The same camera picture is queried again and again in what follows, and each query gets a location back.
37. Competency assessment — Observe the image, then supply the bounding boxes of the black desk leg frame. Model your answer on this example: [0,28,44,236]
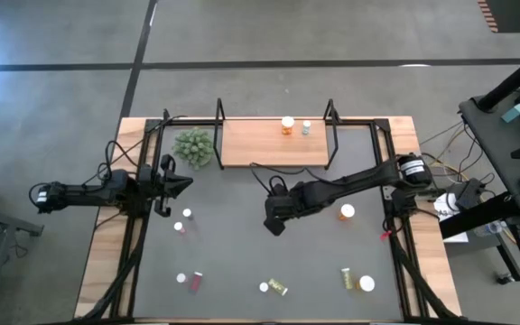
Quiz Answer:
[438,191,520,283]

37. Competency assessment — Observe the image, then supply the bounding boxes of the wooden shelf black metal frame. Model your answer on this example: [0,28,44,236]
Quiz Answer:
[212,97,343,172]

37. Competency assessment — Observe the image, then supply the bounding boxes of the white paper sheet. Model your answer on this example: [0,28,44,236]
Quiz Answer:
[433,192,469,245]

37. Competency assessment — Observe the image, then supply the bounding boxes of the black power box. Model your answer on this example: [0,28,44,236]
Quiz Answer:
[455,177,485,209]

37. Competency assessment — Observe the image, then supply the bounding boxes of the clear plastic bottle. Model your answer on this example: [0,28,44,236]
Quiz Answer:
[473,219,505,239]

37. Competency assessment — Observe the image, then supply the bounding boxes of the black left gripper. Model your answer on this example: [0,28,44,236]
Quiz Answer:
[149,173,194,202]

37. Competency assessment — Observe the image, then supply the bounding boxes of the teal block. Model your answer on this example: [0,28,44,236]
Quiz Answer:
[500,103,520,125]

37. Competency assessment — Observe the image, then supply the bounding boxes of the black pole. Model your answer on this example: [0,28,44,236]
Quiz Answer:
[475,43,520,113]

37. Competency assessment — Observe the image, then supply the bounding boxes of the green plant in patterned pot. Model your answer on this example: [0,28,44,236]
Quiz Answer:
[172,126,216,172]

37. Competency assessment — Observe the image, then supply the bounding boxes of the dark floor mat striped edges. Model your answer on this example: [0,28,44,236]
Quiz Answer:
[476,0,520,34]

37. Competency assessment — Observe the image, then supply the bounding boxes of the pale green pill bottle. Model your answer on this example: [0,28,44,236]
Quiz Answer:
[267,277,289,297]

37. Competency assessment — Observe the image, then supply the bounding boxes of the orange pill bottle white cap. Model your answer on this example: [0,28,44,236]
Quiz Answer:
[338,203,357,222]

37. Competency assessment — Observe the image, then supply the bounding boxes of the black aluminium rig frame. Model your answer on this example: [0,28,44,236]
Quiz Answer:
[73,107,467,325]

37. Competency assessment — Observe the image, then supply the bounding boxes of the gray side desk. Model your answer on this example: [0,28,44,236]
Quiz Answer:
[458,79,520,222]

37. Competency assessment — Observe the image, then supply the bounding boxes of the gray table mat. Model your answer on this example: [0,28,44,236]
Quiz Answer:
[132,122,404,320]

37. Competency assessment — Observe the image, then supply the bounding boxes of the orange bottle large white cap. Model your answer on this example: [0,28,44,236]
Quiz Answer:
[355,274,376,293]

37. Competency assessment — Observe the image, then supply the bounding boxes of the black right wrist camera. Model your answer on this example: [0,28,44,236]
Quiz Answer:
[264,215,287,237]

